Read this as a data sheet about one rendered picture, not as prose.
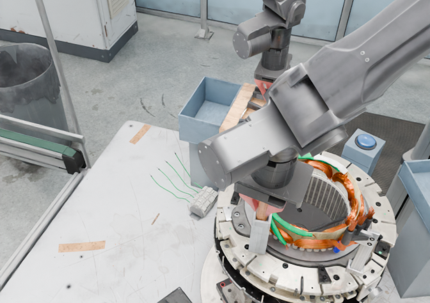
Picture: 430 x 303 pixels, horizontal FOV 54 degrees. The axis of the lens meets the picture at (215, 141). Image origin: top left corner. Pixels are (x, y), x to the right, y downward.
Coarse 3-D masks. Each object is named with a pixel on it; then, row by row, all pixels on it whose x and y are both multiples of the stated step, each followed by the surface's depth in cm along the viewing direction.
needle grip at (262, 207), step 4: (260, 204) 61; (264, 204) 61; (260, 208) 62; (264, 208) 62; (260, 212) 63; (264, 212) 63; (256, 216) 65; (260, 216) 64; (264, 216) 64; (260, 220) 65; (264, 220) 65
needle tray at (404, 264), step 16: (416, 160) 89; (400, 176) 91; (416, 176) 92; (416, 192) 85; (416, 208) 86; (416, 224) 89; (400, 240) 96; (416, 240) 89; (400, 256) 96; (416, 256) 90; (400, 272) 97; (416, 272) 90; (400, 288) 97; (416, 288) 94
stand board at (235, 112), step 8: (248, 88) 107; (240, 96) 104; (248, 96) 104; (240, 104) 102; (232, 112) 100; (240, 112) 100; (248, 112) 100; (224, 120) 98; (232, 120) 98; (224, 128) 96
